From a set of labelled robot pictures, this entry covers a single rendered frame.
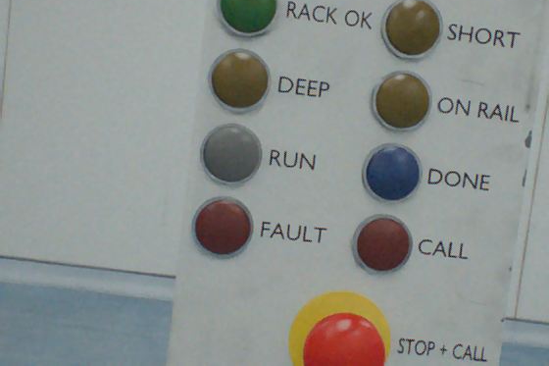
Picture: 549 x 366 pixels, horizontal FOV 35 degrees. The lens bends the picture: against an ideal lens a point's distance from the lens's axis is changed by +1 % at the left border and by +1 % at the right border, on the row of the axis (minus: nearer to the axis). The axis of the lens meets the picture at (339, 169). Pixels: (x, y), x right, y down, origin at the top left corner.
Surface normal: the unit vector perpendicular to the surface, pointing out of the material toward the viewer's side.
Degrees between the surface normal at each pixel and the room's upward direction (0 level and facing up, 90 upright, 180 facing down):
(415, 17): 87
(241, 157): 90
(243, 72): 87
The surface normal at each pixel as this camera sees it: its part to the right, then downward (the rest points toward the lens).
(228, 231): 0.15, 0.12
